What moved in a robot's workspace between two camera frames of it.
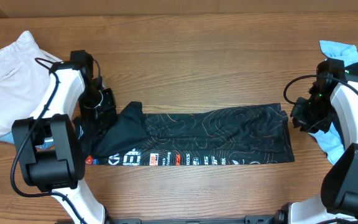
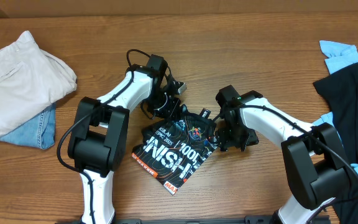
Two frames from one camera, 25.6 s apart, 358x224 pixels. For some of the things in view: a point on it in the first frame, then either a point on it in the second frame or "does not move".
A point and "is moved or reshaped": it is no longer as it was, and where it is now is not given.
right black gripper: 300,121 → 225,143
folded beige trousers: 13,82 does not move
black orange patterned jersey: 200,135 is moved or reshaped
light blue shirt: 328,139 does not move
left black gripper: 109,107 → 169,112
